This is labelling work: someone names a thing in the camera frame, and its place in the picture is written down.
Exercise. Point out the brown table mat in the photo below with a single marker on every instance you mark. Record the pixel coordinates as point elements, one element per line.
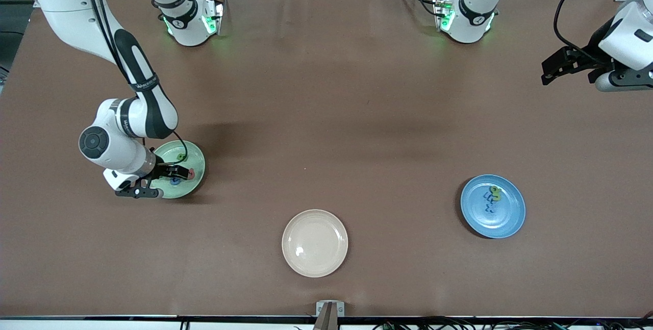
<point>326,80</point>

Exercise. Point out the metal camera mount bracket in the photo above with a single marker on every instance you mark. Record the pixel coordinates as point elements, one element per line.
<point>321,309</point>

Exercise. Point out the blue foam letter m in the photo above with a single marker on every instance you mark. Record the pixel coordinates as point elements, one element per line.
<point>487,199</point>

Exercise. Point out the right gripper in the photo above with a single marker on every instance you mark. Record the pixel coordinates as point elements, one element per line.
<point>159,169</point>

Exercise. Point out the metal base connector bracket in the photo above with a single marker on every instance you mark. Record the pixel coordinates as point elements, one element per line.
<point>214,16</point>
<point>443,14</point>

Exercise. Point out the blue plate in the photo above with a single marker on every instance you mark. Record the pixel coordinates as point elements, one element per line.
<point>510,218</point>

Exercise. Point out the green plate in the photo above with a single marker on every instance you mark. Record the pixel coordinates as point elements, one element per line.
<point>196,159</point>

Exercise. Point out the blue foam letter C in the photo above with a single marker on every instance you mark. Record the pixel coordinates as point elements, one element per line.
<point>175,182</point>

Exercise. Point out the beige plate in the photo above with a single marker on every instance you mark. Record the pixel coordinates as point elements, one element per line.
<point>315,243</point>

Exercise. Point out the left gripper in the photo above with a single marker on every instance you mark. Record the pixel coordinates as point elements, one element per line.
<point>595,44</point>

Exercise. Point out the blue foam letter x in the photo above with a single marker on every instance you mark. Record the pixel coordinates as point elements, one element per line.
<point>491,209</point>

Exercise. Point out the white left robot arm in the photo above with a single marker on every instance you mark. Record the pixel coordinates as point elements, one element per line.
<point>472,24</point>

